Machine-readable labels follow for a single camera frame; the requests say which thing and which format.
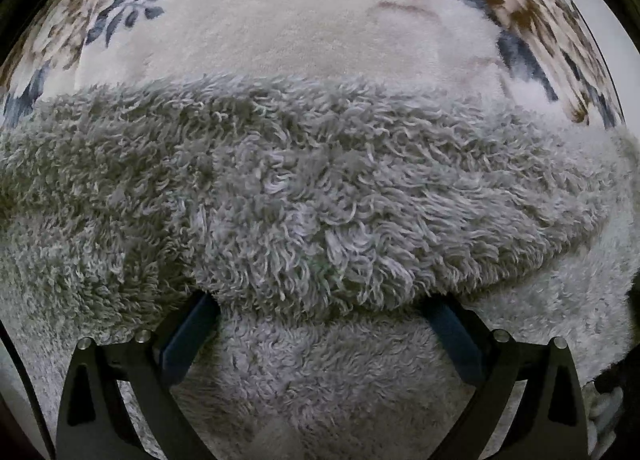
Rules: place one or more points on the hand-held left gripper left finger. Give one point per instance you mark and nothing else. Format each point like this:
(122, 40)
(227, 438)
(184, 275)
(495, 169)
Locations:
(192, 335)

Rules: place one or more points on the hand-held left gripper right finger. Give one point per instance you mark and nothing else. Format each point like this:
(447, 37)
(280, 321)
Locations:
(452, 335)

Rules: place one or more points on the grey fluffy towel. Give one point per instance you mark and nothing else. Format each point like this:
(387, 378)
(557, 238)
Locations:
(320, 200)

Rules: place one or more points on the floral printed blanket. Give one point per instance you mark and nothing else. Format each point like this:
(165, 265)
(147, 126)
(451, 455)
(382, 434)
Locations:
(300, 14)

